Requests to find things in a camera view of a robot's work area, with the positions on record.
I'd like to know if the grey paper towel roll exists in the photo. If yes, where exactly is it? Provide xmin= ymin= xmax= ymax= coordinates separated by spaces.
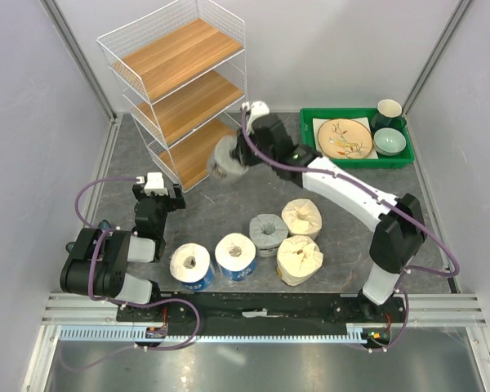
xmin=207 ymin=136 xmax=248 ymax=184

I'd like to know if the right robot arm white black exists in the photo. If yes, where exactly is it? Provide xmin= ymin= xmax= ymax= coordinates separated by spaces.
xmin=224 ymin=111 xmax=426 ymax=322

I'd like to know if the blue star shaped dish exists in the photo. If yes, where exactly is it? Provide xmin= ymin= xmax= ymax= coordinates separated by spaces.
xmin=65 ymin=220 xmax=111 ymax=253

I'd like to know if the blue wrapped roll left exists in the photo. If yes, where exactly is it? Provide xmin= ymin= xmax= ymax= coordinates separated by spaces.
xmin=170 ymin=243 xmax=215 ymax=292

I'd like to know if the blue wrapped roll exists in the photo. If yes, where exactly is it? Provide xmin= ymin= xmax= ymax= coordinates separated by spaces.
xmin=215 ymin=233 xmax=257 ymax=281
xmin=170 ymin=243 xmax=215 ymax=292

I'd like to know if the cream wrapped roll far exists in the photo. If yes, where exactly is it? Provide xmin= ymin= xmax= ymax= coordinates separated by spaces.
xmin=281 ymin=198 xmax=323 ymax=240

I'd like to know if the cream wrapped roll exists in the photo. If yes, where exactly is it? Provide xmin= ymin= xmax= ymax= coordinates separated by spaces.
xmin=276 ymin=235 xmax=324 ymax=286
xmin=281 ymin=198 xmax=323 ymax=240

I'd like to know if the blue wrapped roll right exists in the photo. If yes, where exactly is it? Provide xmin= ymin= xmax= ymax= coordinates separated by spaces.
xmin=215 ymin=233 xmax=257 ymax=281

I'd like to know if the decorated ceramic plate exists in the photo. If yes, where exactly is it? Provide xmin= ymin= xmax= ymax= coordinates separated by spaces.
xmin=317 ymin=118 xmax=373 ymax=160

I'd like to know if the cream wrapped roll near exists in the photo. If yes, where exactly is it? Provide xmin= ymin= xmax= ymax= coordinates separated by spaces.
xmin=276 ymin=235 xmax=324 ymax=286

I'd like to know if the light green ceramic bowl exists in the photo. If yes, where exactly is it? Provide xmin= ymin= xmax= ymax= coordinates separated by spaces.
xmin=373 ymin=127 xmax=407 ymax=156

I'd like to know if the dark green ceramic cup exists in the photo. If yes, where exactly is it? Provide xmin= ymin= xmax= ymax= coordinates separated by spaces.
xmin=370 ymin=99 xmax=407 ymax=133

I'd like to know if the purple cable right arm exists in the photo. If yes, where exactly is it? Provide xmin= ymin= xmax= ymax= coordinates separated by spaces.
xmin=241 ymin=109 xmax=461 ymax=353

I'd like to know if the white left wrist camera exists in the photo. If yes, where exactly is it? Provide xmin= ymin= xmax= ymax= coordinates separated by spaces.
xmin=144 ymin=172 xmax=168 ymax=196

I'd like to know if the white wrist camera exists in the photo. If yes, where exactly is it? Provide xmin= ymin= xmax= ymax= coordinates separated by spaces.
xmin=241 ymin=100 xmax=270 ymax=134
xmin=144 ymin=172 xmax=168 ymax=196

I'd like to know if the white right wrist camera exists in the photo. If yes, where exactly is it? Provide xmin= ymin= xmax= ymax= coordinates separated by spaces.
xmin=241 ymin=100 xmax=270 ymax=134

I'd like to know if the white wire wooden shelf rack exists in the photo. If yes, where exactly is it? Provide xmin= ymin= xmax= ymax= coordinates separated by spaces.
xmin=97 ymin=1 xmax=247 ymax=191

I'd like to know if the blue grey cable duct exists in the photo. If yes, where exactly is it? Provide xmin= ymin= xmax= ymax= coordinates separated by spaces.
xmin=59 ymin=323 xmax=393 ymax=342

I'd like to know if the aluminium frame rail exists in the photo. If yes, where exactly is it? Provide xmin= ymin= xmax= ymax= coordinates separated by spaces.
xmin=42 ymin=293 xmax=486 ymax=327

